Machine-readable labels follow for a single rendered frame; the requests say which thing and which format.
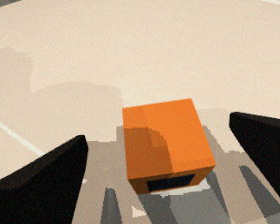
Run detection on orange block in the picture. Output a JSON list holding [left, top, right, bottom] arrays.
[[123, 97, 216, 194]]

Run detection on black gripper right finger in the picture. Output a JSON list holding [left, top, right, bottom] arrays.
[[229, 111, 280, 197]]

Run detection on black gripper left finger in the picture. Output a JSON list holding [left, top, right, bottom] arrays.
[[0, 135, 89, 224]]

